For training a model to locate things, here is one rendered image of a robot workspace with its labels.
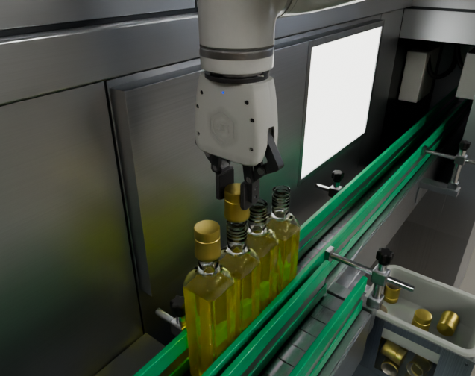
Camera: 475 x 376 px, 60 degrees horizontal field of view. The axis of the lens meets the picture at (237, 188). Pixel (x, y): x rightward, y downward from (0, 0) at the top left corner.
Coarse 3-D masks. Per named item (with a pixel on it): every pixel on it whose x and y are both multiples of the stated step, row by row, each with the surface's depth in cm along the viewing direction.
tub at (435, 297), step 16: (400, 272) 95; (416, 272) 93; (384, 288) 95; (416, 288) 93; (432, 288) 91; (448, 288) 89; (384, 304) 94; (400, 304) 94; (416, 304) 94; (432, 304) 92; (448, 304) 90; (464, 304) 88; (400, 320) 81; (432, 320) 90; (464, 320) 89; (432, 336) 77; (448, 336) 86; (464, 336) 86; (464, 352) 74
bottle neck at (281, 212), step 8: (272, 192) 66; (280, 192) 65; (288, 192) 65; (272, 200) 66; (280, 200) 65; (288, 200) 65; (272, 208) 67; (280, 208) 66; (288, 208) 66; (272, 216) 67; (280, 216) 66; (288, 216) 67
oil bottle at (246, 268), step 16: (224, 256) 59; (240, 256) 59; (256, 256) 60; (240, 272) 58; (256, 272) 61; (240, 288) 59; (256, 288) 62; (240, 304) 60; (256, 304) 64; (240, 320) 62
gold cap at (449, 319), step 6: (444, 312) 88; (450, 312) 88; (444, 318) 87; (450, 318) 86; (456, 318) 87; (438, 324) 86; (444, 324) 85; (450, 324) 85; (456, 324) 86; (438, 330) 87; (444, 330) 86; (450, 330) 85
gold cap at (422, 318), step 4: (416, 312) 86; (420, 312) 86; (424, 312) 86; (428, 312) 86; (416, 316) 86; (420, 316) 85; (424, 316) 85; (428, 316) 85; (412, 320) 87; (416, 320) 86; (420, 320) 85; (424, 320) 85; (428, 320) 85; (412, 324) 87; (416, 324) 86; (420, 324) 85; (424, 324) 85; (428, 324) 85; (424, 328) 86; (428, 328) 86
